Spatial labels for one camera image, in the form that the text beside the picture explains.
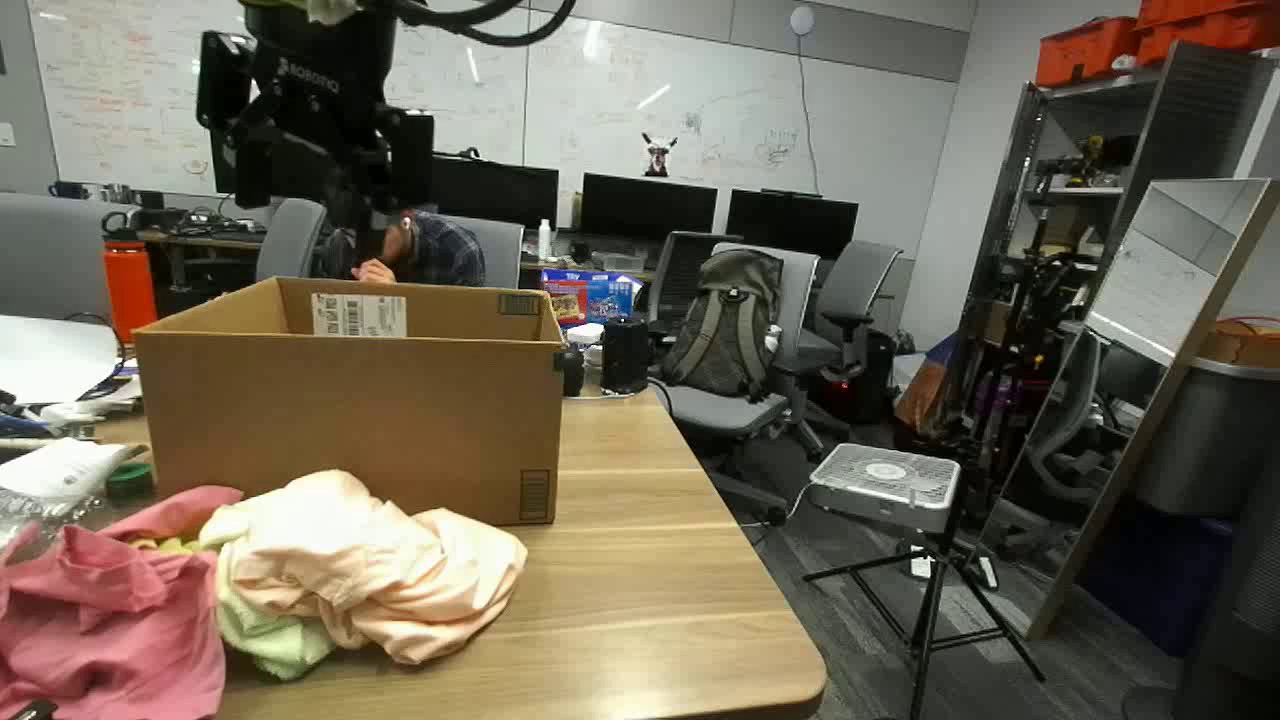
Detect metal shelf rack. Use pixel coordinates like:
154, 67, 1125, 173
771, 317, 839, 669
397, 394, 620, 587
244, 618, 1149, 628
951, 42, 1280, 534

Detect gray office chair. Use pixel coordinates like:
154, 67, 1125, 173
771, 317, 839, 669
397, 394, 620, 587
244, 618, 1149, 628
655, 240, 827, 465
253, 194, 333, 285
796, 234, 914, 403
451, 210, 530, 290

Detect clear plastic bag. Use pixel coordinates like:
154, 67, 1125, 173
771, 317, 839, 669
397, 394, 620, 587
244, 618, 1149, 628
0, 437, 136, 532

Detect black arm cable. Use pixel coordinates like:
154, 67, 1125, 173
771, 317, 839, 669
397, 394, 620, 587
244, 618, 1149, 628
386, 0, 582, 52

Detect large gray chair back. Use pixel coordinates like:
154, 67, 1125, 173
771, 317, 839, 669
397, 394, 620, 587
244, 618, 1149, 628
0, 192, 118, 324

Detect brown cardboard box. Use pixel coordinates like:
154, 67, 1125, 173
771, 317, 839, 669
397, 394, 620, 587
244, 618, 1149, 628
131, 270, 567, 529

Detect green tape roll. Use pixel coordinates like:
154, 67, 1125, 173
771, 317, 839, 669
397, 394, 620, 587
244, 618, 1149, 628
103, 446, 162, 495

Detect orange storage bin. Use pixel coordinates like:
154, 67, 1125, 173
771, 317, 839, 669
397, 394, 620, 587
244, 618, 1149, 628
1034, 15, 1149, 91
1133, 0, 1280, 70

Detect black mesh office chair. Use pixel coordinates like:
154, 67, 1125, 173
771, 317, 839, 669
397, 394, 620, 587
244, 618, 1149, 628
647, 228, 734, 328

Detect cluttered dark desk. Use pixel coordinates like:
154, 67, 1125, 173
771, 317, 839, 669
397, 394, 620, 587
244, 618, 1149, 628
131, 194, 270, 317

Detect wall whiteboard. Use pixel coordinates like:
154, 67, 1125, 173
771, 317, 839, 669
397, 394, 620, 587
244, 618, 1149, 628
26, 0, 966, 254

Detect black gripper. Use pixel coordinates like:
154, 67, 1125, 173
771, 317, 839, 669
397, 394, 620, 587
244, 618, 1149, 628
195, 4, 442, 204

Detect black computer monitor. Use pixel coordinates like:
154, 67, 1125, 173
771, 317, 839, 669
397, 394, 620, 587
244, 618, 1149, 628
724, 189, 861, 263
203, 115, 291, 201
423, 153, 563, 230
575, 173, 721, 244

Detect peach cloth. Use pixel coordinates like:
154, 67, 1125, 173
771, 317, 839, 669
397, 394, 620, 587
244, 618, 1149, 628
195, 468, 531, 670

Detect dark blue bin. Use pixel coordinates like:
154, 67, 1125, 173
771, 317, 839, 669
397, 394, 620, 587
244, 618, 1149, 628
1078, 500, 1239, 659

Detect white paper sheet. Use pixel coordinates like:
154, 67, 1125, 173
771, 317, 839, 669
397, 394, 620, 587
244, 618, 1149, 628
0, 311, 128, 410

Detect white plastic floor box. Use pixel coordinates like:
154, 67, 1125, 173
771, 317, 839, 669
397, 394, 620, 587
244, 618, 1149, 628
804, 438, 966, 534

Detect orange brown floor bag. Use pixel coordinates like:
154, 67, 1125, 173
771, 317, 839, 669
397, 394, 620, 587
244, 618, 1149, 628
889, 332, 967, 430

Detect orange item on bin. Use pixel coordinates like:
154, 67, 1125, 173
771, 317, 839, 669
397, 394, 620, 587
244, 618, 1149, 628
1195, 317, 1280, 370

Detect seated person in plaid shirt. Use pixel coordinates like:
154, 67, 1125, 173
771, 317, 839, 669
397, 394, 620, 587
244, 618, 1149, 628
311, 194, 493, 286

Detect small wall figurine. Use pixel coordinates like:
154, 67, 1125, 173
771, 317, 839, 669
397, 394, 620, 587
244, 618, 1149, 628
635, 129, 684, 178

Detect blue product box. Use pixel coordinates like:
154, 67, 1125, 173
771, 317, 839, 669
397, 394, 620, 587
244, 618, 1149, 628
536, 269, 644, 328

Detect black cup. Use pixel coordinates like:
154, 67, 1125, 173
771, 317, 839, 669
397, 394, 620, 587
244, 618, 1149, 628
597, 317, 659, 401

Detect pink shirt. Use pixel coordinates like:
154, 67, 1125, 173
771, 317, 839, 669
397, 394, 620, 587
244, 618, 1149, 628
0, 479, 253, 720

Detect black tripod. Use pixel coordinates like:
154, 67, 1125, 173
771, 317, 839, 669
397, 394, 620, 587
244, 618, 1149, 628
796, 253, 1052, 720

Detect light green cloth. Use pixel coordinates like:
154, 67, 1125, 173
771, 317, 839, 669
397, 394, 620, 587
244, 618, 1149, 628
214, 550, 335, 684

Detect gray green backpack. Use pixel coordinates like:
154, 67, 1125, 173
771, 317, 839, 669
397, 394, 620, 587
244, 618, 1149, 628
659, 249, 789, 401

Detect orange cylinder bottle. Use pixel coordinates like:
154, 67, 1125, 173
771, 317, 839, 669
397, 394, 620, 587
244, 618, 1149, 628
99, 234, 163, 350

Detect gray trash bin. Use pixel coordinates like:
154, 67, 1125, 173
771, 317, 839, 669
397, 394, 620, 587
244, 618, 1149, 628
1130, 357, 1280, 529

